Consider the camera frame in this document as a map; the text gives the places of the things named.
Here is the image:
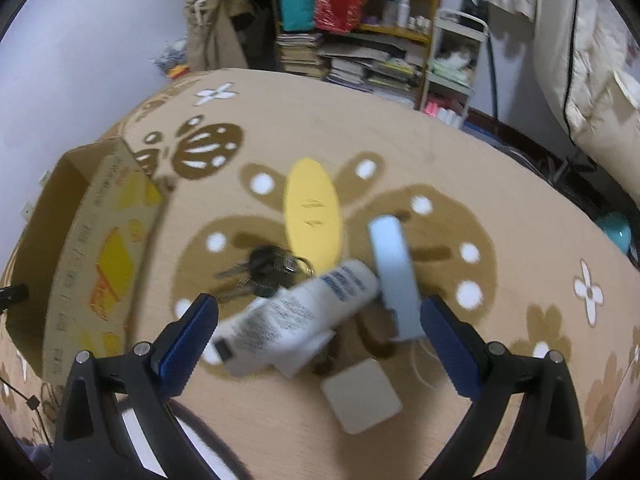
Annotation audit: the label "white wall charger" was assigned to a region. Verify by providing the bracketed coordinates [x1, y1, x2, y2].
[320, 357, 404, 436]

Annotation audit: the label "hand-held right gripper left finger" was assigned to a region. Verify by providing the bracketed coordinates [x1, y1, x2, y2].
[52, 294, 221, 480]

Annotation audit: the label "cardboard box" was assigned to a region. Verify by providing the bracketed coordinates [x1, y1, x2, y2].
[5, 137, 169, 387]

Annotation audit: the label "beige coat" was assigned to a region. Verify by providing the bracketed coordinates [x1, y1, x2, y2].
[185, 0, 252, 72]

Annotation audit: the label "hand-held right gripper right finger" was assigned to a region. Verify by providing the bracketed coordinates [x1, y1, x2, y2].
[419, 294, 587, 480]

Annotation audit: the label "light blue power bank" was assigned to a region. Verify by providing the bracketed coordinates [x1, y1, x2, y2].
[367, 215, 427, 344]

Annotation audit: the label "black cable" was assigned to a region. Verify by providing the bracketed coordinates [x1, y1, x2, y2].
[0, 372, 52, 442]

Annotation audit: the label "white rolling cart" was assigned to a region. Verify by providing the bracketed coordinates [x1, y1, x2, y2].
[420, 7, 492, 122]

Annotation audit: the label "wooden shelf unit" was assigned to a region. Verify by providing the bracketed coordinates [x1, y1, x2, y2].
[272, 0, 447, 107]

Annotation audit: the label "person's blue clothing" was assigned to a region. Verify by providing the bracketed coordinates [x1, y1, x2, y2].
[584, 449, 618, 480]

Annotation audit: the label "pink and white containers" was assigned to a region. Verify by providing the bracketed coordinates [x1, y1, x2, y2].
[422, 100, 467, 129]

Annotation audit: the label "yellow oval board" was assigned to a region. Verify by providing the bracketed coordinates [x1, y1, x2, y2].
[282, 157, 347, 267]

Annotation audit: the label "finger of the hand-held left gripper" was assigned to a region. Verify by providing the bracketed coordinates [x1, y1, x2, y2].
[0, 284, 29, 307]

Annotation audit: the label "teal round helmet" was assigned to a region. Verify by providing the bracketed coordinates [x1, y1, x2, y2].
[597, 212, 634, 254]

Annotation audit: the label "office chair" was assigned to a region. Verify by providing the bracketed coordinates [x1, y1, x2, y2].
[549, 155, 602, 202]

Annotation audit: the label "white bottle blue label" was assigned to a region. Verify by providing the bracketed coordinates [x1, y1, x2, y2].
[210, 259, 381, 378]

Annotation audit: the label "group of cosmetic bottles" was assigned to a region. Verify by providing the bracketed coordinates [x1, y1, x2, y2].
[382, 0, 434, 36]

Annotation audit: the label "wide pile of books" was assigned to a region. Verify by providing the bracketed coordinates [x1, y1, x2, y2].
[320, 42, 424, 99]

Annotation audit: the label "beige flower printed blanket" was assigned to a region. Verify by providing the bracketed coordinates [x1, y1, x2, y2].
[0, 67, 636, 480]

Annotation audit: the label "red gift bag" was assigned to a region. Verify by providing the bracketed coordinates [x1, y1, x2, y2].
[315, 0, 377, 36]

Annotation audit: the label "bunch of keys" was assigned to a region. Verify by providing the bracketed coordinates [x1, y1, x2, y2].
[215, 245, 314, 304]

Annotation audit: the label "dark long pole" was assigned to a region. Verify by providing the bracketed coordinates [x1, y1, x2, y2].
[462, 0, 502, 117]

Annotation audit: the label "tall stack of books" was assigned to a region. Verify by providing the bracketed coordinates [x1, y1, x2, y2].
[275, 32, 327, 79]

